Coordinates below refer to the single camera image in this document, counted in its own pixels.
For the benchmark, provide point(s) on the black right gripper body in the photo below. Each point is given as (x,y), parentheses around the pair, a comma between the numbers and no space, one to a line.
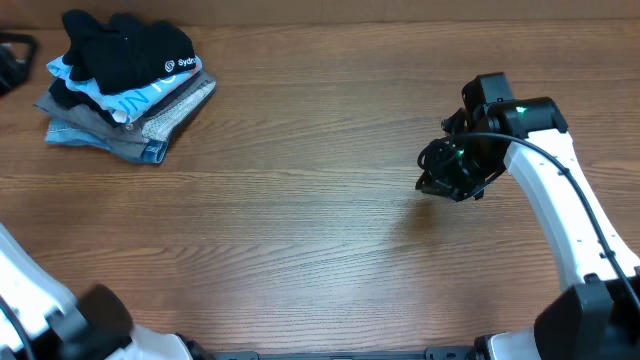
(460,170)

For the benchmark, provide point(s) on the black t-shirt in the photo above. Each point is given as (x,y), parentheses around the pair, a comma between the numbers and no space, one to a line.
(125,53)

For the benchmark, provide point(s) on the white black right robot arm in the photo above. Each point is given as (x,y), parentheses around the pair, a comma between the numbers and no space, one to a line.
(596,315)

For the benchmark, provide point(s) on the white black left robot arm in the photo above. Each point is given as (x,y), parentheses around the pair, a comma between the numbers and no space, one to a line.
(42,319)

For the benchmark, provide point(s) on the black folded garment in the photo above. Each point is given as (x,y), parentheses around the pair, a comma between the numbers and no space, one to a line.
(128,106)

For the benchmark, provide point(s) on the light blue printed t-shirt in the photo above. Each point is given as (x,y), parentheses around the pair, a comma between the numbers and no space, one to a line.
(60,70)

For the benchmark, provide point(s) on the blue denim jeans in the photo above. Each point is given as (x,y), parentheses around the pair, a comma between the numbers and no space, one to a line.
(62,133)

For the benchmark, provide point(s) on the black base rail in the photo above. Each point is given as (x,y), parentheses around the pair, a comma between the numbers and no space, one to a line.
(430,353)

